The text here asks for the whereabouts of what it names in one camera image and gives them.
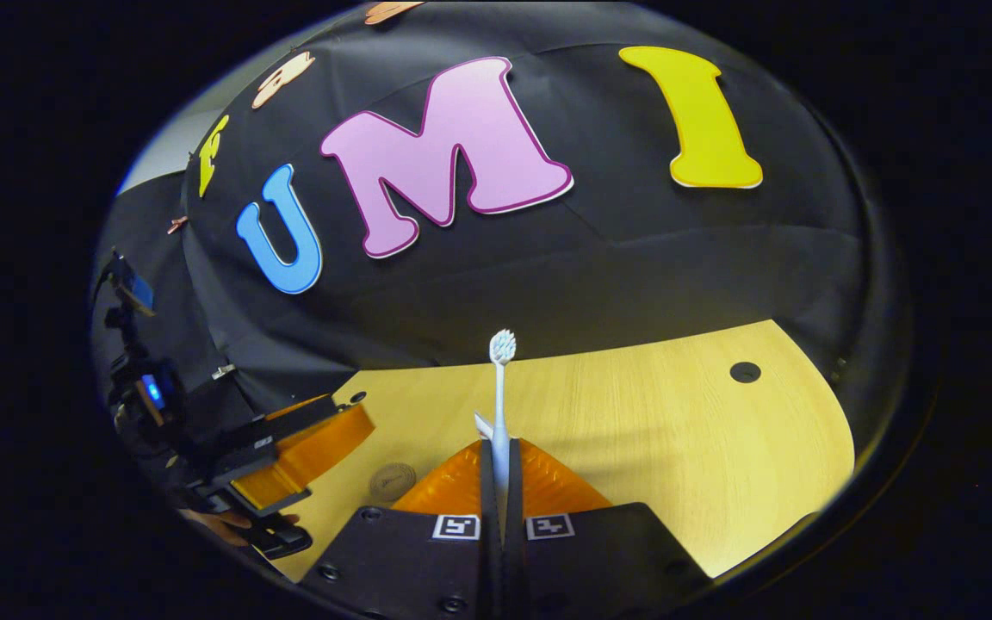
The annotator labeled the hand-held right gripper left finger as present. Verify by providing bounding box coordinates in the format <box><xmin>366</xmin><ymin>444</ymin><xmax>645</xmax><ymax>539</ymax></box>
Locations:
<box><xmin>302</xmin><ymin>439</ymin><xmax>501</xmax><ymax>620</ymax></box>

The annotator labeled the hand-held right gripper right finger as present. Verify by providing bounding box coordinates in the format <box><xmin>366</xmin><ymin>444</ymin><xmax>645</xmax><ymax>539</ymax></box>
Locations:
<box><xmin>505</xmin><ymin>439</ymin><xmax>712</xmax><ymax>620</ymax></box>

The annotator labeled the light blue toothbrush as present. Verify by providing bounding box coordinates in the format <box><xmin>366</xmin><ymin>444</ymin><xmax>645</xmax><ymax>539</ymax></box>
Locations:
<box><xmin>474</xmin><ymin>329</ymin><xmax>518</xmax><ymax>543</ymax></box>

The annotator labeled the wooden desktop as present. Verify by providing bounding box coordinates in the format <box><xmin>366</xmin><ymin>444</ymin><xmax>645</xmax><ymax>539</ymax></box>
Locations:
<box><xmin>268</xmin><ymin>320</ymin><xmax>856</xmax><ymax>582</ymax></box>

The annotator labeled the black backdrop cloth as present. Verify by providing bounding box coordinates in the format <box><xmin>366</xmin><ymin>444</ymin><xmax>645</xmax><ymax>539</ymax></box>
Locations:
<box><xmin>91</xmin><ymin>0</ymin><xmax>902</xmax><ymax>449</ymax></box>

